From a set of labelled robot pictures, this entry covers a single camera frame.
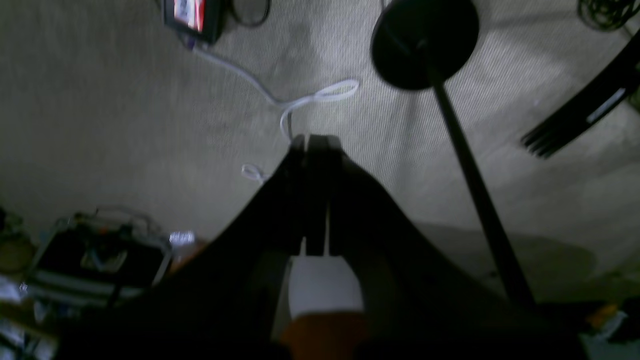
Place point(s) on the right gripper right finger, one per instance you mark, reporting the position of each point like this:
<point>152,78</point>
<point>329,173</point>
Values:
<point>418,305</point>

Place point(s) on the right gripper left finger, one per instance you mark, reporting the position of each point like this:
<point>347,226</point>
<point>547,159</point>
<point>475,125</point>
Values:
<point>221,304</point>

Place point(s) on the open equipment case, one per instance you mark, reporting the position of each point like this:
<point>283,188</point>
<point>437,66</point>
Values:
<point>99,259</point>

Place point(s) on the black round stand base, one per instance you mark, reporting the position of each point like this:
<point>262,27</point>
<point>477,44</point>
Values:
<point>418,45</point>

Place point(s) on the black device with screen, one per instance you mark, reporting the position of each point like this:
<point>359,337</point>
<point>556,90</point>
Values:
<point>201,20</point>

